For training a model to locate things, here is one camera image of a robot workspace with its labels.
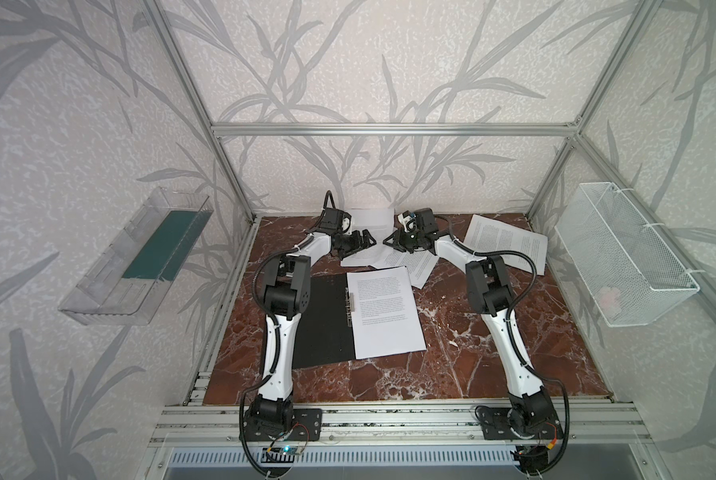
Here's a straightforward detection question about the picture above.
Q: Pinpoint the printed paper sheet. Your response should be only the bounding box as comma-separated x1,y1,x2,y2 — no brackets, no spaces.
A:
371,245,439,289

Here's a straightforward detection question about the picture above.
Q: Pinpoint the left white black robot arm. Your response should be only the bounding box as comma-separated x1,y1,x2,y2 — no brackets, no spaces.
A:
249,207,377,431

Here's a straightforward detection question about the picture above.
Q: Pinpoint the aluminium front rail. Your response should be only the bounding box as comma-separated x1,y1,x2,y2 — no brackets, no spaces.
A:
149,398,653,447

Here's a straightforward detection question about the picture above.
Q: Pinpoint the black corrugated cable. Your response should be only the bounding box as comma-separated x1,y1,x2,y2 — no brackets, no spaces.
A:
237,190,338,478
435,215,572,475

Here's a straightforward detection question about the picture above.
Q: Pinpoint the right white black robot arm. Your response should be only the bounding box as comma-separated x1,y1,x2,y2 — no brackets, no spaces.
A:
383,208,556,438

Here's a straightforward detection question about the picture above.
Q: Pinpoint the right back printed sheet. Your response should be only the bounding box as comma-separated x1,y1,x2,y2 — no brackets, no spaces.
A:
463,215,548,276

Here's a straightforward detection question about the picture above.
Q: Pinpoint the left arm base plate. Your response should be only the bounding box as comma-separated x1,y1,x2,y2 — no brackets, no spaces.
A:
242,408,323,442

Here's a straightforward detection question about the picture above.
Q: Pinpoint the right black corrugated cable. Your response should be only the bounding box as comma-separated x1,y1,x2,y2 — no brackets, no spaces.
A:
435,215,572,475

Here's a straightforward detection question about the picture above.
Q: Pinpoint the white wire mesh basket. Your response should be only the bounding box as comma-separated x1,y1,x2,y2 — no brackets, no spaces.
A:
555,182,701,328

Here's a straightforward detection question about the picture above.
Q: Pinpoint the hidden printed sheet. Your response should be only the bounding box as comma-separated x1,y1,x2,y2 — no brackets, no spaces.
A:
347,267,427,360

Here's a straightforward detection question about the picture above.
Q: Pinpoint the aluminium cage frame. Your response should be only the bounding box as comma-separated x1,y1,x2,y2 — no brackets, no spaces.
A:
141,0,716,409

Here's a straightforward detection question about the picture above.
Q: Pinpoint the clear acrylic wall tray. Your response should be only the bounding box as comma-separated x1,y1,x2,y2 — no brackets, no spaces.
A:
58,187,214,326

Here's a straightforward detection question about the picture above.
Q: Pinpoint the green circuit board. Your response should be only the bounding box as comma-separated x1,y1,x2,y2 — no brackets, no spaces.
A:
264,444,306,463

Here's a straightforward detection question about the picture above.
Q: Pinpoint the centre back printed sheet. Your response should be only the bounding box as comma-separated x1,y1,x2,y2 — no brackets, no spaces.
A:
341,208,395,267

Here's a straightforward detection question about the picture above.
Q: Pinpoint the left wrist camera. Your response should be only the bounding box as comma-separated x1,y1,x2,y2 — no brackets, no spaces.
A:
340,214,352,233

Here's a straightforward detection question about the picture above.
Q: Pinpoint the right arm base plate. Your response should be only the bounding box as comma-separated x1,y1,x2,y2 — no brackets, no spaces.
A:
475,405,565,442

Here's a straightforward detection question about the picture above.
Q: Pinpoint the beige black ring binder folder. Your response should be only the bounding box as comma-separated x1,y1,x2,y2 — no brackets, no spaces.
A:
293,274,356,369

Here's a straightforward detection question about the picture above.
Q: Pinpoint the left black corrugated cable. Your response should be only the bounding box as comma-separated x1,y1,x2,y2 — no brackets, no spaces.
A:
237,190,338,478

